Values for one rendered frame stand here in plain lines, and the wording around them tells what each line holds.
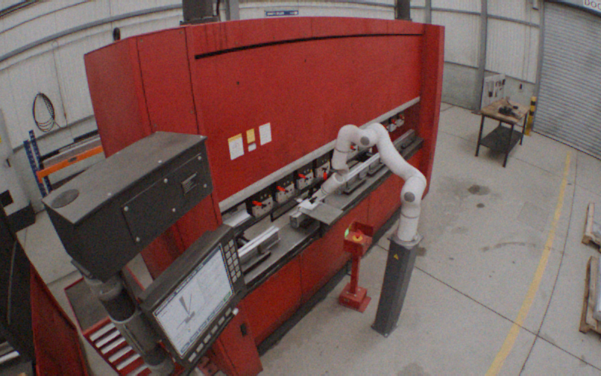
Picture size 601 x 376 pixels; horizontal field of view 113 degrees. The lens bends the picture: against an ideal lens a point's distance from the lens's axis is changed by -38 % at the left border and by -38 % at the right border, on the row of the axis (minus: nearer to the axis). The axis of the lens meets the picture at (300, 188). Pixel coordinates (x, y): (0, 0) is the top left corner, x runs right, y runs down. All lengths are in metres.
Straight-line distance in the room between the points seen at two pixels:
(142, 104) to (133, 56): 0.17
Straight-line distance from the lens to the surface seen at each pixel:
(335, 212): 2.21
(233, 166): 1.65
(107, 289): 0.97
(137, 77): 1.09
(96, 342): 1.96
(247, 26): 1.59
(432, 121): 3.92
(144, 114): 1.11
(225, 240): 1.12
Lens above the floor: 2.26
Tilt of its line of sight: 30 degrees down
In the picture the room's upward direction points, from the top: 3 degrees counter-clockwise
